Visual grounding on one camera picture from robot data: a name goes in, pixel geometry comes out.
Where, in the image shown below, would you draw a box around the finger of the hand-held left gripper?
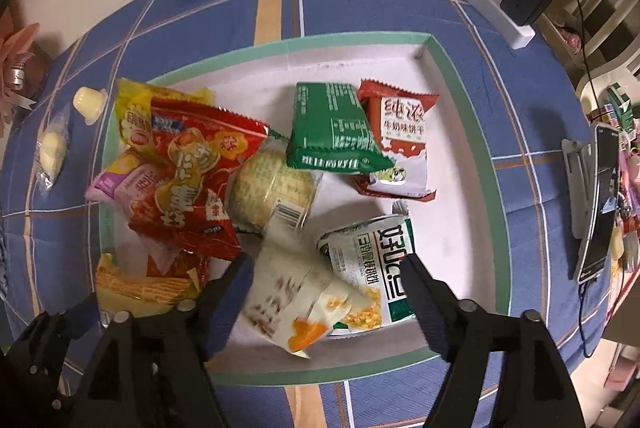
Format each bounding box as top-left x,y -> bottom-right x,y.
62,292 -> 104,340

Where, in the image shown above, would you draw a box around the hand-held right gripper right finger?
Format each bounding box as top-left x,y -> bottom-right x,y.
400,253 -> 586,428

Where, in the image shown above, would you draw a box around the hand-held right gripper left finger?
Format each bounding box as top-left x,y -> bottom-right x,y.
75,252 -> 256,428

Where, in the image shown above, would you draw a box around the white packet with orange flower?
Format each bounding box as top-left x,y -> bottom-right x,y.
235,228 -> 384,359

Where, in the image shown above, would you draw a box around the white green cracker packet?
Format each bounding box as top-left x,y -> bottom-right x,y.
317,203 -> 419,338

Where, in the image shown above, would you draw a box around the red gold patterned packet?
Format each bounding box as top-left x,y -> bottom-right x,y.
100,248 -> 213,309

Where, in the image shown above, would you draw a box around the white tray with teal rim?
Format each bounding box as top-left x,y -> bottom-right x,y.
98,31 -> 512,386

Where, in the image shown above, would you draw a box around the red clear cartoon snack packet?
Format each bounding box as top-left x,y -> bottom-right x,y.
126,95 -> 271,262

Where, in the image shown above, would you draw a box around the round pastry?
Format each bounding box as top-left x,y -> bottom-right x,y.
225,135 -> 324,237

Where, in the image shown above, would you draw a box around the pink purple snack packet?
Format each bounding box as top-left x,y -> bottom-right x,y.
85,148 -> 176,270

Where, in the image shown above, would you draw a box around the red brown biscuit packet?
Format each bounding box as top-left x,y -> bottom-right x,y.
352,78 -> 440,203

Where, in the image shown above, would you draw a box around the green snack packet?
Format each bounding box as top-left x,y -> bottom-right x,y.
286,81 -> 396,171

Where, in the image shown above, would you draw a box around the yellow bread packet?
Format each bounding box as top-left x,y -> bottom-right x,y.
94,78 -> 217,316

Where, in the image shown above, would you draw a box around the clear packet of white balls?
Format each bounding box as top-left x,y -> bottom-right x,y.
35,105 -> 74,192

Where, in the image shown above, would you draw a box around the grey phone stand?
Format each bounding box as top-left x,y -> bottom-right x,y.
561,138 -> 599,239

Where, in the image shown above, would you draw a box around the smartphone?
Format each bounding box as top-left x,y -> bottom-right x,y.
574,123 -> 621,284

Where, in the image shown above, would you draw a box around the cream jelly cup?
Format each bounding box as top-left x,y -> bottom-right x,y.
73,86 -> 109,125

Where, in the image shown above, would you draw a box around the pile of colourful small packets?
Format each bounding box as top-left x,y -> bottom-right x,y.
597,83 -> 640,274

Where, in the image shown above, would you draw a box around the dark brown round object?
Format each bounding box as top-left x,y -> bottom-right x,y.
20,53 -> 51,105

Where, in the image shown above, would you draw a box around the pink flower bouquet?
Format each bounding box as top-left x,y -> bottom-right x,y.
0,5 -> 42,139

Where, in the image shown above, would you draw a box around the white power strip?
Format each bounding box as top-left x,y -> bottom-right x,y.
459,0 -> 536,51

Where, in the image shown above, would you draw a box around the black charger adapter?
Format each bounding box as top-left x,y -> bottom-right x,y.
501,0 -> 553,28

